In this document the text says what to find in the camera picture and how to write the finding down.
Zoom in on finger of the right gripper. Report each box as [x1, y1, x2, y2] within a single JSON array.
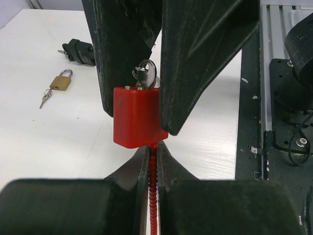
[[82, 0, 162, 116], [160, 0, 260, 136]]

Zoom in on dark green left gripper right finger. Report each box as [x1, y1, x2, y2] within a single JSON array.
[[157, 143, 305, 235]]

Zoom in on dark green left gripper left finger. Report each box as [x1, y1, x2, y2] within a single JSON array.
[[0, 147, 149, 235]]

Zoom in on black padlock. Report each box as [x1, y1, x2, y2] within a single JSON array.
[[62, 39, 96, 67]]

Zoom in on small brass padlock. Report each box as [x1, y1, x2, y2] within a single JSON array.
[[49, 69, 73, 91]]

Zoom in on red cable padlock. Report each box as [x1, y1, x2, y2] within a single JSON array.
[[113, 86, 169, 235]]

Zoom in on silver keys of handled padlock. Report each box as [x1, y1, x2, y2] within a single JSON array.
[[39, 89, 53, 109]]

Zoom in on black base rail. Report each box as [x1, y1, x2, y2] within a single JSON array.
[[234, 4, 313, 235]]

